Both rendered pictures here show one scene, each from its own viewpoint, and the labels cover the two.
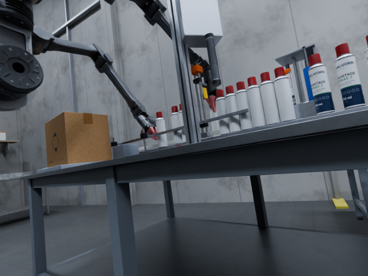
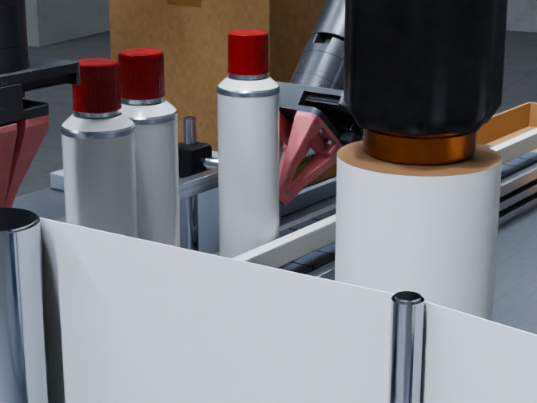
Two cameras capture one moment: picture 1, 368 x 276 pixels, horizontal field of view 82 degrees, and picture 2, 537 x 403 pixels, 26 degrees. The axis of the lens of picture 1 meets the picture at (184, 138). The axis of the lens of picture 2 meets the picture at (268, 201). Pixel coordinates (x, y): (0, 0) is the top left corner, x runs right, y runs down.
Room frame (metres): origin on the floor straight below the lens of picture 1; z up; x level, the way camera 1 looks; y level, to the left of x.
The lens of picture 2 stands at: (1.15, -0.82, 1.22)
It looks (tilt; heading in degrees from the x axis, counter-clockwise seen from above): 16 degrees down; 87
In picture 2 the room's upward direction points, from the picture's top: straight up
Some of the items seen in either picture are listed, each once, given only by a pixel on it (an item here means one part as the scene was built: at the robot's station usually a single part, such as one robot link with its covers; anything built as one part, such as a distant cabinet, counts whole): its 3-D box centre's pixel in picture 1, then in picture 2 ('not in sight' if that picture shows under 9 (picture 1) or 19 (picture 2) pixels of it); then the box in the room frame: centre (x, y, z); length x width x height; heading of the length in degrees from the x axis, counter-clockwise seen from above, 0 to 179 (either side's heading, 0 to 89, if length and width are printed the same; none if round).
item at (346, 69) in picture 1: (348, 76); not in sight; (0.64, -0.53, 0.98); 0.05 x 0.05 x 0.20
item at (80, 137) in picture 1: (78, 142); (264, 53); (1.23, 0.62, 0.99); 0.30 x 0.24 x 0.27; 50
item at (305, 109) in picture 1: (303, 87); not in sight; (0.80, -0.48, 1.01); 0.14 x 0.13 x 0.26; 50
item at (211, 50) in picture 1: (212, 59); not in sight; (0.82, -0.16, 1.18); 0.04 x 0.04 x 0.21
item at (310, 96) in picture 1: (312, 90); not in sight; (0.75, -0.48, 0.98); 0.03 x 0.03 x 0.17
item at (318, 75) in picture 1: (320, 84); not in sight; (0.69, -0.47, 0.98); 0.05 x 0.05 x 0.20
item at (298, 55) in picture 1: (297, 56); not in sight; (0.81, -0.48, 1.14); 0.14 x 0.11 x 0.01; 50
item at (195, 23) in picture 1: (197, 22); not in sight; (0.87, -0.13, 1.38); 0.17 x 0.10 x 0.19; 105
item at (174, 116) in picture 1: (176, 125); (145, 186); (1.11, 0.03, 0.98); 0.05 x 0.05 x 0.20
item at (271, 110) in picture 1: (269, 98); not in sight; (0.80, -0.34, 0.98); 0.05 x 0.05 x 0.20
